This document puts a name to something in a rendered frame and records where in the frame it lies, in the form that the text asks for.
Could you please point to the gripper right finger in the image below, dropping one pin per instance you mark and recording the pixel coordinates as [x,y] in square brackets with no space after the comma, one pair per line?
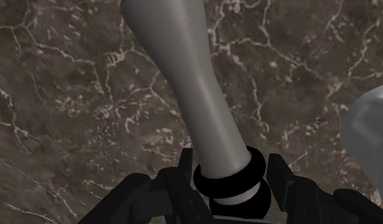
[306,198]

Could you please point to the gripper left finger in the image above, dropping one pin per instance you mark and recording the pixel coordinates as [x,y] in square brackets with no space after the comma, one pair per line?
[166,192]

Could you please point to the grey tapered tool, black rings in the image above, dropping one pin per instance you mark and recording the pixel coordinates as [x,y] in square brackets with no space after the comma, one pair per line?
[185,77]

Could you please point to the grey rounded object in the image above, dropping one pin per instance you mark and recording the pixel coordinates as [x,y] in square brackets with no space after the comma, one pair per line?
[370,136]

